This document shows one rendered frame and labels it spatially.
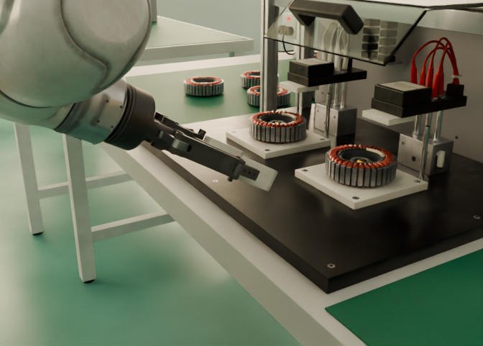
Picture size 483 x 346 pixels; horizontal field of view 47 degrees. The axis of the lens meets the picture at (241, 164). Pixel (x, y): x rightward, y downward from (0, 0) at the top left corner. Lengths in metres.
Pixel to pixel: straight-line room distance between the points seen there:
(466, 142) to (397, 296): 0.47
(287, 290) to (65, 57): 0.38
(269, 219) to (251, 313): 1.14
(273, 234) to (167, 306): 1.24
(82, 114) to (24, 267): 1.70
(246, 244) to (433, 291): 0.25
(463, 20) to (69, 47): 0.60
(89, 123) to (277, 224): 0.30
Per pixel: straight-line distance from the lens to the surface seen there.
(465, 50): 1.06
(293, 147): 1.03
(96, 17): 0.41
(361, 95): 1.26
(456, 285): 0.72
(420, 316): 0.65
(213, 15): 6.03
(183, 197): 0.90
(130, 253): 2.27
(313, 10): 0.69
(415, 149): 0.98
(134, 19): 0.42
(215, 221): 0.82
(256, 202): 0.82
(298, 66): 1.08
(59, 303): 2.04
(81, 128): 0.63
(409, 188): 0.88
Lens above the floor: 1.12
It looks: 21 degrees down
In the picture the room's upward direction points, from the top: straight up
